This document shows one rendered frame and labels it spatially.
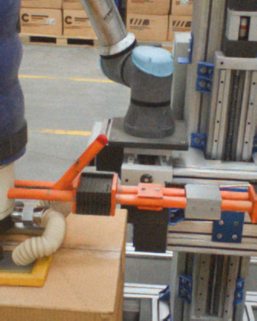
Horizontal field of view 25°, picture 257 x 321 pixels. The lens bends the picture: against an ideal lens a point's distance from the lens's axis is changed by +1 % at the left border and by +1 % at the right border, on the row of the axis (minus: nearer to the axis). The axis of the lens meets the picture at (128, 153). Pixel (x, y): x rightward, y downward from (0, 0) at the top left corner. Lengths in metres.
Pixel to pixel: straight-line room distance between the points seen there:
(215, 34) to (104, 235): 0.75
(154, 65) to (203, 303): 0.86
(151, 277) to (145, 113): 1.06
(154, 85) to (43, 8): 6.87
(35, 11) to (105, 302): 7.50
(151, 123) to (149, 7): 6.62
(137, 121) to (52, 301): 0.69
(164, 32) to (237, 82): 6.53
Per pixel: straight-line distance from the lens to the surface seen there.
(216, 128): 1.73
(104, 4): 1.62
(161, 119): 1.61
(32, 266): 1.13
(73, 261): 1.19
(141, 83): 1.59
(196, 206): 1.14
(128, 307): 1.67
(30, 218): 1.19
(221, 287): 2.00
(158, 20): 8.20
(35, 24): 8.45
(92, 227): 1.31
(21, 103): 1.11
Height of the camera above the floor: 1.58
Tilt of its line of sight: 21 degrees down
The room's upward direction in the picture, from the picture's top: 3 degrees clockwise
